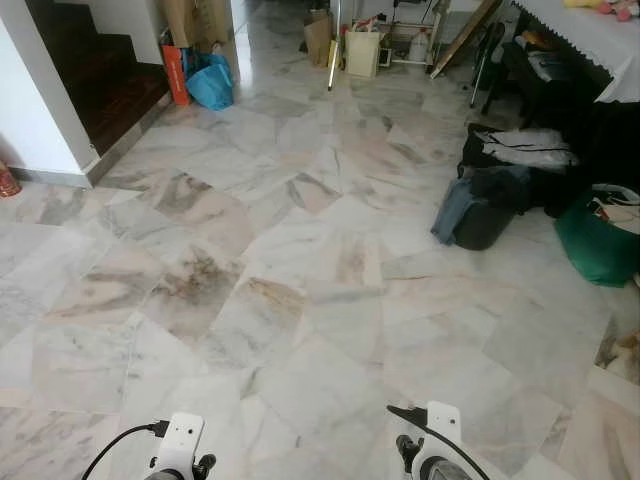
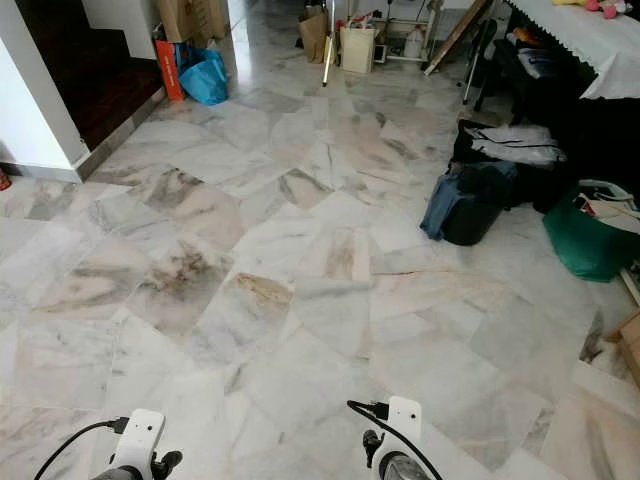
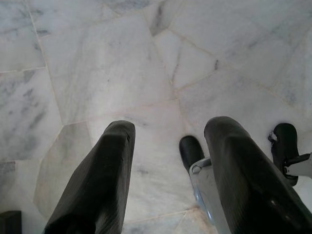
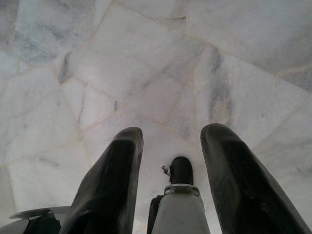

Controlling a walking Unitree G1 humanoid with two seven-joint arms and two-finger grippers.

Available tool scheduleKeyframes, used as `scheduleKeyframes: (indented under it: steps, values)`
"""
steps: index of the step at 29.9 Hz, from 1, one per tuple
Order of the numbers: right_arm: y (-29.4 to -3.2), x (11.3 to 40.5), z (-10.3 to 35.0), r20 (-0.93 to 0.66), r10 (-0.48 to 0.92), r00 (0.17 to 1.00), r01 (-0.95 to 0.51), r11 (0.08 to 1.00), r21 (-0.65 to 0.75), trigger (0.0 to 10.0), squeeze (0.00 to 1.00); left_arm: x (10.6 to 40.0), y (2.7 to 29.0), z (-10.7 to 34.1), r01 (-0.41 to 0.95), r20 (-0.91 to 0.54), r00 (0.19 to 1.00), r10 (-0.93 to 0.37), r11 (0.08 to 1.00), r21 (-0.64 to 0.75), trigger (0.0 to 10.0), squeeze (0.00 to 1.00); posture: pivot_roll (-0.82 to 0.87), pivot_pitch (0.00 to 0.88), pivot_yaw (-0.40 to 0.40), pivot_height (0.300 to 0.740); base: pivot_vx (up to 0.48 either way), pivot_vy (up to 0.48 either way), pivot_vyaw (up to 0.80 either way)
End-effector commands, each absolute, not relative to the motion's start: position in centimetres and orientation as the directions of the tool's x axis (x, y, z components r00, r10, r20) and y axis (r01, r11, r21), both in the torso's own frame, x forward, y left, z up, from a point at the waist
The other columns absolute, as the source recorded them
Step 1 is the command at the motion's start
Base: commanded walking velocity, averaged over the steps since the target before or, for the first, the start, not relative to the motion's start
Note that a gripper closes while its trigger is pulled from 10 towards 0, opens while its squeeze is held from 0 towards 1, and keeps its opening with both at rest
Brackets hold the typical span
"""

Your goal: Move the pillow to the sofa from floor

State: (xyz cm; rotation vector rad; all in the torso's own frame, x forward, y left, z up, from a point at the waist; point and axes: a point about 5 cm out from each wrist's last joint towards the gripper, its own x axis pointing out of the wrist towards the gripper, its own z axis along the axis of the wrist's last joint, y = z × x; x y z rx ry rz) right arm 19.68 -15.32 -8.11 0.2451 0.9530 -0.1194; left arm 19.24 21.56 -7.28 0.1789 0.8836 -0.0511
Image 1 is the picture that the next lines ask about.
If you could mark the pale yellow stick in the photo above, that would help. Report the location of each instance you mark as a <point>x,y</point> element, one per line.
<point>334,55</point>

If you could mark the black folding chair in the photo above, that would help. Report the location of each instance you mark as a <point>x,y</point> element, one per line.
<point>490,60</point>

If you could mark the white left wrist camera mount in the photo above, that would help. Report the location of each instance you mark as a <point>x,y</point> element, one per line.
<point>180,438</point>

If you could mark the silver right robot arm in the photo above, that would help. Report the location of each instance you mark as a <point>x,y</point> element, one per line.
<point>445,470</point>

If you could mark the green fabric bag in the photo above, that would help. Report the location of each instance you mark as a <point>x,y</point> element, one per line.
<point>595,250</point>

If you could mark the dark wooden staircase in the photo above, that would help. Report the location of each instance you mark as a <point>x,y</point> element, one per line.
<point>105,80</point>

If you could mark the orange paper bag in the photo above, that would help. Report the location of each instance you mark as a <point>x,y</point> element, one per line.
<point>175,72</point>

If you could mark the table with white tablecloth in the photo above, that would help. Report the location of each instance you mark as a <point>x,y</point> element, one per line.
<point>590,35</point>

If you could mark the black suitcase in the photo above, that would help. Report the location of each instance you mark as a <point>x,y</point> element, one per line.
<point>560,185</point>

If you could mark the blue plastic bag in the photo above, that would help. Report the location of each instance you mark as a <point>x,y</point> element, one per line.
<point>210,85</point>

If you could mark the small brown paper bag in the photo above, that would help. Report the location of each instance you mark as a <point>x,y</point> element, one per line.
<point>318,42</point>

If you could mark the grey blue cloth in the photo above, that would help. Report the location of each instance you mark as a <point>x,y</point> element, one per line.
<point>452,212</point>

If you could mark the wooden plank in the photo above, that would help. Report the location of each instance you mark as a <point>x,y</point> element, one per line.
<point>462,42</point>

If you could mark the small red container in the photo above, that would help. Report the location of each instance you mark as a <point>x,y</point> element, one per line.
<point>7,180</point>

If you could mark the pink plush toy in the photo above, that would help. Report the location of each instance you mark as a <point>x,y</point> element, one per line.
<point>622,9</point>

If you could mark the cream paper bag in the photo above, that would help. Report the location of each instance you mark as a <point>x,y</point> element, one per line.
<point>363,53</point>

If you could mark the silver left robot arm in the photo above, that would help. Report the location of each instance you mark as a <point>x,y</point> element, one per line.
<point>165,476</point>

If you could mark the large brown paper bag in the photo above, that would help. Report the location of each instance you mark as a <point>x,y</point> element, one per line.
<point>205,20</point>

